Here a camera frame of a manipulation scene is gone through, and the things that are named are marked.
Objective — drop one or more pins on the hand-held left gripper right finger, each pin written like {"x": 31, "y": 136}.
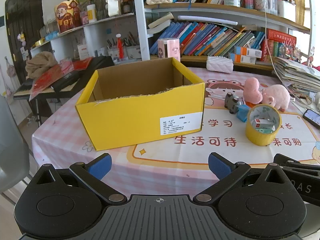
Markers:
{"x": 220, "y": 166}

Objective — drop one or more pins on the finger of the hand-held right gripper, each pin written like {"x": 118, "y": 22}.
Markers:
{"x": 297, "y": 163}

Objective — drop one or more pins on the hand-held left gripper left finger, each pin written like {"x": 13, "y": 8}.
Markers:
{"x": 101, "y": 166}

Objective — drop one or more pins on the yellow cardboard box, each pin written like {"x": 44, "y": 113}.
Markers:
{"x": 120, "y": 125}

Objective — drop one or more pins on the grey toy car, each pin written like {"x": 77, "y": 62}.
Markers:
{"x": 232, "y": 102}

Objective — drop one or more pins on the pink pig plush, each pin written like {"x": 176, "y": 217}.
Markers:
{"x": 277, "y": 95}

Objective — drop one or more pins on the pink heart plush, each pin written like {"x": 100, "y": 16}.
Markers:
{"x": 252, "y": 90}

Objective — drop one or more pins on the yellow tape roll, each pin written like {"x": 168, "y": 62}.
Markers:
{"x": 252, "y": 135}

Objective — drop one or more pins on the small mint green box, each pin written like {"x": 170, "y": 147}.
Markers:
{"x": 265, "y": 130}

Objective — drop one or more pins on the black smartphone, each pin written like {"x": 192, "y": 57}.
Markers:
{"x": 312, "y": 117}

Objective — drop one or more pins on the small white red box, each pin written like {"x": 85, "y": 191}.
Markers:
{"x": 260, "y": 123}

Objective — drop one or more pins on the blue pencil sharpener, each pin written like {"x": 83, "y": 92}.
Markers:
{"x": 242, "y": 113}

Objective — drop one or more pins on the keyboard stand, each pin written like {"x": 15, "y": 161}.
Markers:
{"x": 40, "y": 110}

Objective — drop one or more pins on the stack of papers and notebooks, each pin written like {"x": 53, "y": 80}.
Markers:
{"x": 295, "y": 75}

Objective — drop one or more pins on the white quilted bag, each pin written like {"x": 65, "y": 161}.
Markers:
{"x": 220, "y": 65}

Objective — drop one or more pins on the pile of red packets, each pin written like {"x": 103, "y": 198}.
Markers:
{"x": 50, "y": 77}

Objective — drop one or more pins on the black electronic keyboard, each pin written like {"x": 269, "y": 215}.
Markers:
{"x": 100, "y": 62}

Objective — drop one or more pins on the cartoon deer figure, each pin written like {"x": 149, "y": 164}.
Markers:
{"x": 312, "y": 57}

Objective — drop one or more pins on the orange blue white box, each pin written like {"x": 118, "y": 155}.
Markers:
{"x": 247, "y": 51}
{"x": 242, "y": 59}

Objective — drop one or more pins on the colourful flower ornament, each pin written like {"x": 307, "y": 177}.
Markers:
{"x": 293, "y": 52}

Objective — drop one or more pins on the white pen holder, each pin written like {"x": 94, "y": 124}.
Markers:
{"x": 133, "y": 53}
{"x": 115, "y": 53}

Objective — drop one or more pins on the white red card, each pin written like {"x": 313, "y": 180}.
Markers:
{"x": 83, "y": 51}

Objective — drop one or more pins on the thick red dictionary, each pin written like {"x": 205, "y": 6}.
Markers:
{"x": 267, "y": 50}

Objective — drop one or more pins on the brown crumpled cloth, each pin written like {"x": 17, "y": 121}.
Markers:
{"x": 40, "y": 63}

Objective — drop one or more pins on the red tassel ornament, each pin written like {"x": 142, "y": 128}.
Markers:
{"x": 120, "y": 46}

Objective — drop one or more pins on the pink cartoon cylinder container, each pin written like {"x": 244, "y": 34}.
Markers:
{"x": 172, "y": 48}

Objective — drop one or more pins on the large red book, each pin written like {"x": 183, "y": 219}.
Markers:
{"x": 281, "y": 36}

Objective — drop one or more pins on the row of colourful books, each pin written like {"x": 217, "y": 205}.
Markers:
{"x": 200, "y": 37}

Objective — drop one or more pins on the white wooden bookshelf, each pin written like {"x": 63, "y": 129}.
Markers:
{"x": 140, "y": 30}

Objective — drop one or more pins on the white flat bar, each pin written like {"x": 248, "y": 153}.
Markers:
{"x": 207, "y": 20}

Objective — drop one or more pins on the white bottle yellow label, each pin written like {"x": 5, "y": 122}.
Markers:
{"x": 91, "y": 13}

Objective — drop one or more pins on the fortune god paper decoration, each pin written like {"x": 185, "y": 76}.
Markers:
{"x": 65, "y": 17}

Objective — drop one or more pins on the cream worn book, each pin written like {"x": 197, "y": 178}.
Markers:
{"x": 160, "y": 23}

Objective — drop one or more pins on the white organizer box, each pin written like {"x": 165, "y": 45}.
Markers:
{"x": 286, "y": 10}

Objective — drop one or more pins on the dark wooden door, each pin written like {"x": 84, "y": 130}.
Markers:
{"x": 20, "y": 30}

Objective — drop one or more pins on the row of yellow books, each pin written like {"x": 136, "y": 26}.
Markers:
{"x": 298, "y": 5}

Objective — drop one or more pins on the cream decorative bag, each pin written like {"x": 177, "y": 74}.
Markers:
{"x": 113, "y": 2}

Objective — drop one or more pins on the white round jar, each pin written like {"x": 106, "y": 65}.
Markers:
{"x": 232, "y": 2}

